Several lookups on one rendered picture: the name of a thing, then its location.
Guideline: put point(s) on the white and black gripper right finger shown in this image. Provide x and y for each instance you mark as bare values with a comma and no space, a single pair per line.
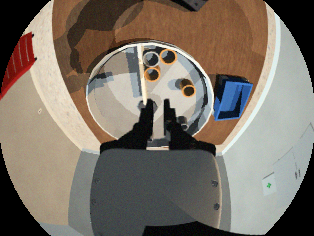
177,137

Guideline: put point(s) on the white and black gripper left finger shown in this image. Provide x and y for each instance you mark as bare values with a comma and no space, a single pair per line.
139,135

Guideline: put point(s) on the blue plastic crate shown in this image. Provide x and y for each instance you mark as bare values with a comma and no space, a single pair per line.
231,105

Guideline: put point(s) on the bronze cylinder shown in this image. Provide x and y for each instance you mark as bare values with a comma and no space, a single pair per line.
152,78
187,92
168,62

